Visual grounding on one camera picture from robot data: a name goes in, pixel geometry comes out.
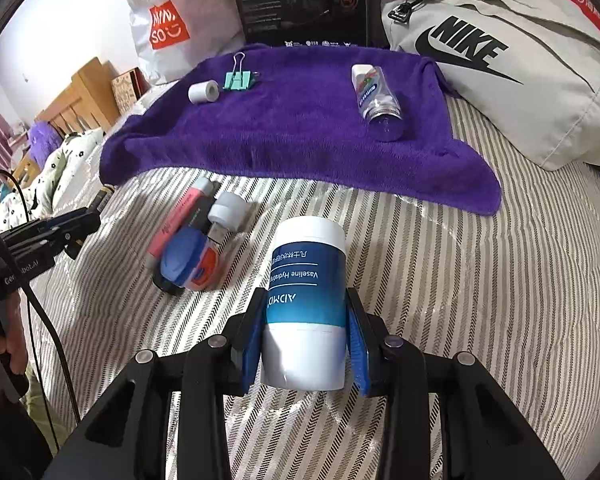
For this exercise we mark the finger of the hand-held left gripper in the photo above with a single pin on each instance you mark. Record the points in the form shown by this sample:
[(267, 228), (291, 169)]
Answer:
[(35, 242), (70, 221)]

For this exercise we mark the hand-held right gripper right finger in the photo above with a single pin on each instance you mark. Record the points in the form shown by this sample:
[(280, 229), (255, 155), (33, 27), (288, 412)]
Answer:
[(360, 360)]

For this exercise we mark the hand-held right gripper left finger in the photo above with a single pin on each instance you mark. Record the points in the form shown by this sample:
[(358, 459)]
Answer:
[(252, 350)]

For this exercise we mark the black gold tube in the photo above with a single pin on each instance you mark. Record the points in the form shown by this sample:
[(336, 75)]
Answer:
[(102, 200)]

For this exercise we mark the white blue cream jar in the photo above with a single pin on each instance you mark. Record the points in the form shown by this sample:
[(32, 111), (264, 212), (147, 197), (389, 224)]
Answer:
[(305, 300)]

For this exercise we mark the pink highlighter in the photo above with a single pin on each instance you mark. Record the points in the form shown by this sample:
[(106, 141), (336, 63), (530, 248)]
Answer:
[(180, 220)]

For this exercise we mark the black rectangular case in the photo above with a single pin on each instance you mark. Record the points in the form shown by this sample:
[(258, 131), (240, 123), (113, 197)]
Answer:
[(197, 217)]

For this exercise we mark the small grey white bottle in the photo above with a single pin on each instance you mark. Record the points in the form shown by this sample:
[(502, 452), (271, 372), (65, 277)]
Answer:
[(227, 210)]

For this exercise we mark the white tape roll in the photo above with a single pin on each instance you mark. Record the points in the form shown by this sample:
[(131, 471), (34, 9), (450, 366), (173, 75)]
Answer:
[(204, 92)]

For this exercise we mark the green binder clip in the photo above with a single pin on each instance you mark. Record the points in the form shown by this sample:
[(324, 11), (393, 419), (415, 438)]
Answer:
[(240, 81)]

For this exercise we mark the clear candy bottle white cap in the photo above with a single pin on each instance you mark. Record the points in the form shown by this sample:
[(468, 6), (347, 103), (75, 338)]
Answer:
[(375, 100)]

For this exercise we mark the person's left hand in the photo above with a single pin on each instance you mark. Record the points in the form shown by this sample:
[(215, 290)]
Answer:
[(16, 340)]

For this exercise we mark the white floral pillow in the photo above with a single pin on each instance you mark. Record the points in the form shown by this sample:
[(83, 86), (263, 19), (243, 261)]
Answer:
[(62, 160)]

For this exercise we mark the purple plush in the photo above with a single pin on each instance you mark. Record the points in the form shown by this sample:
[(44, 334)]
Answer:
[(45, 142)]

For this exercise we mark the grey striped quilt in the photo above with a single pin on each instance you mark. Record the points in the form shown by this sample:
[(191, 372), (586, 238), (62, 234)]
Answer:
[(455, 285)]

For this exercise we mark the wooden headboard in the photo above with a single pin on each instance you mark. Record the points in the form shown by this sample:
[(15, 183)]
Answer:
[(92, 85)]

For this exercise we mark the decorated book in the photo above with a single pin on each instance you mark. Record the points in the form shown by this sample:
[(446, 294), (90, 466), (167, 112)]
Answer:
[(126, 90)]

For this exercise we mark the purple towel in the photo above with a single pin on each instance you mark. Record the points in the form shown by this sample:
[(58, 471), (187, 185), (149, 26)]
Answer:
[(290, 130)]

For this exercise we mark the white plastic shopping bag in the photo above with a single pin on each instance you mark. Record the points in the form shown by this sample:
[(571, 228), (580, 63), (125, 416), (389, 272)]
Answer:
[(145, 0)]

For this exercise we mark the black headset box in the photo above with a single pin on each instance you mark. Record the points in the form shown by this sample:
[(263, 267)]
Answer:
[(290, 5)]

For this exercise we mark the grey sling bag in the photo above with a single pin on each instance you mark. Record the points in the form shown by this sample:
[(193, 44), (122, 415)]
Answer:
[(530, 100)]

